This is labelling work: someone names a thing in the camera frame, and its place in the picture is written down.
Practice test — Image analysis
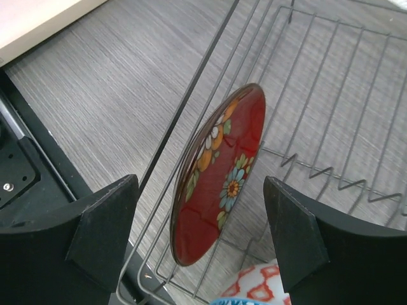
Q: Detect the blue patterned bowl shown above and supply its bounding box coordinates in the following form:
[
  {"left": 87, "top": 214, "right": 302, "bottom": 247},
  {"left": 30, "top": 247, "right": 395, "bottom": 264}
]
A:
[{"left": 210, "top": 259, "right": 291, "bottom": 305}]

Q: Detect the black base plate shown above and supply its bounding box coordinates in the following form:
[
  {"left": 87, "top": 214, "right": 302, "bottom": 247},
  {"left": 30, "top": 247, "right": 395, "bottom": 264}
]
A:
[{"left": 1, "top": 72, "right": 161, "bottom": 304}]

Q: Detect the beige wooden board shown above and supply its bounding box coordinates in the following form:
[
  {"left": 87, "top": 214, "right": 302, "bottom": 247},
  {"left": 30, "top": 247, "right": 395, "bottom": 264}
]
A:
[{"left": 1, "top": 0, "right": 105, "bottom": 66}]

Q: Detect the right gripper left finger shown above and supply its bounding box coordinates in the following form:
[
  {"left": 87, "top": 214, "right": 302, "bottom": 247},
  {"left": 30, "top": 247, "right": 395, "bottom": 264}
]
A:
[{"left": 1, "top": 174, "right": 139, "bottom": 304}]

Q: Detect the black wire dish rack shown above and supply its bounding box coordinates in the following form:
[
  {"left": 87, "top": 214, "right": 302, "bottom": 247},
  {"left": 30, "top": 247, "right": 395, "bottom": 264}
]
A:
[{"left": 126, "top": 1, "right": 406, "bottom": 304}]

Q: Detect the dark red plate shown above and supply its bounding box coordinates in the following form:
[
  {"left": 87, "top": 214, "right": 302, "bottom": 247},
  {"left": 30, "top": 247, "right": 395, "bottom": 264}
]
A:
[{"left": 170, "top": 83, "right": 266, "bottom": 267}]

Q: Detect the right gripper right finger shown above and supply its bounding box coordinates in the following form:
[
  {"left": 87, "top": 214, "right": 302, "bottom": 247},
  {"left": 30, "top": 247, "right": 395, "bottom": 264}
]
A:
[{"left": 263, "top": 176, "right": 406, "bottom": 304}]

